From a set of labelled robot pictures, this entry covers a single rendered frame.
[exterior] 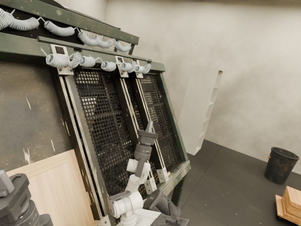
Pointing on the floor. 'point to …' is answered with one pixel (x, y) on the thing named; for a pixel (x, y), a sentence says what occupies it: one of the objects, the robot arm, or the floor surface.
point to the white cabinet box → (198, 106)
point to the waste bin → (280, 165)
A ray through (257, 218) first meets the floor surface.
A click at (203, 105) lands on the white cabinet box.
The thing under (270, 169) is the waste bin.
